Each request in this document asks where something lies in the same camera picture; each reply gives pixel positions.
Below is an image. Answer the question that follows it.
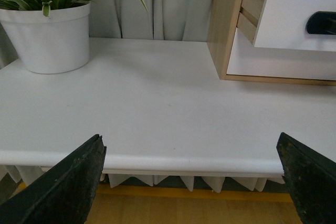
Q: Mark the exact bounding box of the white top drawer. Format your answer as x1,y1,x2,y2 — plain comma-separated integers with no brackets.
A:
237,0,335,52

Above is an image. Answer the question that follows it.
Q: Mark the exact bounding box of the white table skirt cloth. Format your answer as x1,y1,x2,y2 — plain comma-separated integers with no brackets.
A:
0,165,286,194

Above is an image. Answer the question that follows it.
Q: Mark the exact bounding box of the wooden drawer cabinet frame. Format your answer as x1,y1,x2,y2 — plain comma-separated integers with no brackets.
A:
207,0,335,86

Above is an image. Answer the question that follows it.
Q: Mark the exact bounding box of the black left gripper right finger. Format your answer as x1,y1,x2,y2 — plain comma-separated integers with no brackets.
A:
276,132,335,223

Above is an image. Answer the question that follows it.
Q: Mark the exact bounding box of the grey curtain backdrop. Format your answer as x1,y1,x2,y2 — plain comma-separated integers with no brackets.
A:
1,0,212,57

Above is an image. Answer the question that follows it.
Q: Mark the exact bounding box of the white drawer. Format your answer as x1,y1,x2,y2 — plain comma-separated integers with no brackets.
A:
227,29,335,80
237,0,335,52

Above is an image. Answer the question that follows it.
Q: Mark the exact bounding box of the white bottom drawer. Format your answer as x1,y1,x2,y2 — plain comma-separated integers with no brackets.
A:
227,29,335,80

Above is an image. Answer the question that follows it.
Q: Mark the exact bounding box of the black drawer handle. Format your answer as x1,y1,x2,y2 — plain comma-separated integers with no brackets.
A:
306,11,335,35

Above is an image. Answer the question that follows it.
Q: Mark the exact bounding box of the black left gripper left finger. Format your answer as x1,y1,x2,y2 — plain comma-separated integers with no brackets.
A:
1,134,107,223

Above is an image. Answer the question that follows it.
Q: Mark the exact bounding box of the white plastic plant pot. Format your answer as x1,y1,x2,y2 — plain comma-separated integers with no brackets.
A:
1,3,90,74

